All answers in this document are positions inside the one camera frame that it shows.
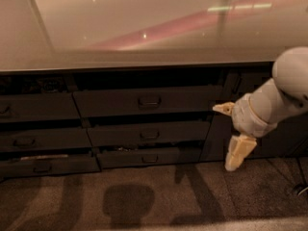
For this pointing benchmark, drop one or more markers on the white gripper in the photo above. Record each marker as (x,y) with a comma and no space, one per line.
(244,116)

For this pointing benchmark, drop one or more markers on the dark drawer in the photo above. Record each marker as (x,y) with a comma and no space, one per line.
(149,157)
(45,139)
(55,166)
(148,133)
(37,107)
(94,103)

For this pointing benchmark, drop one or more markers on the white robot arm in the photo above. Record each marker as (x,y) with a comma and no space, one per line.
(258,113)

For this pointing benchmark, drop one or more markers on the dark cabinet door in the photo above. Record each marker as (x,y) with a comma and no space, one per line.
(290,135)

